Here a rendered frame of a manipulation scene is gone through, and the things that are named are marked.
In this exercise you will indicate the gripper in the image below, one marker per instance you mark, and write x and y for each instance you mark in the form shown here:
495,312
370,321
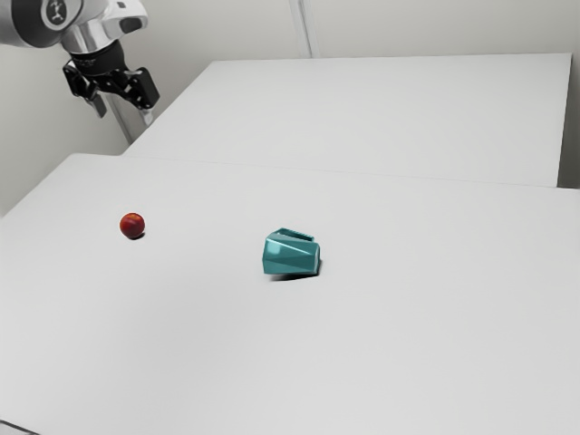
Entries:
100,60

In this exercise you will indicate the teal faceted mug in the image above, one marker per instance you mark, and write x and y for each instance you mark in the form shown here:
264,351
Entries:
291,252

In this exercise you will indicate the red apple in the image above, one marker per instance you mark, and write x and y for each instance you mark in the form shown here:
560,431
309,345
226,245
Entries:
132,225

